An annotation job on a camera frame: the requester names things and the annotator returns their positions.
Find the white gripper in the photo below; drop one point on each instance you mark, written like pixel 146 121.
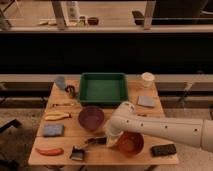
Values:
pixel 111 141

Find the black handled brush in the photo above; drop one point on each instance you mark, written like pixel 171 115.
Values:
pixel 79 153

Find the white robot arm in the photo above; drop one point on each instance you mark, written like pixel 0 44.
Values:
pixel 192 132

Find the blue tipped cup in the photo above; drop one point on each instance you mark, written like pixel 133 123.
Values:
pixel 60 83

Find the purple bowl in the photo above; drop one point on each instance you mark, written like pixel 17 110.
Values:
pixel 91 118

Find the black rectangular sponge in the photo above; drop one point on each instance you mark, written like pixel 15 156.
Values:
pixel 163 150

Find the green plastic tray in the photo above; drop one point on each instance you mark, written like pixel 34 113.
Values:
pixel 103 89

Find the blue square cloth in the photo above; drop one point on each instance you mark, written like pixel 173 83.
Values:
pixel 146 101

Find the red chili pepper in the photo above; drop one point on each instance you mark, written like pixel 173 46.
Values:
pixel 50 152

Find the blue sponge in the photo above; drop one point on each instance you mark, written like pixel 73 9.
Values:
pixel 53 130

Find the yellow banana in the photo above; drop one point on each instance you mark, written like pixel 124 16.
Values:
pixel 56 116

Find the black binder clip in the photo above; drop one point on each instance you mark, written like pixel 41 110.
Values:
pixel 71 91

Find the small metal spoon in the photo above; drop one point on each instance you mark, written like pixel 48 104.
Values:
pixel 62 105

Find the dark red background bowl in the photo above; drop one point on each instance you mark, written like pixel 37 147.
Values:
pixel 93 20

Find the small green jar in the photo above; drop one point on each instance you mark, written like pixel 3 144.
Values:
pixel 82 21

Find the white background bottle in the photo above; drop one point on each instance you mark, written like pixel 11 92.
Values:
pixel 73 12

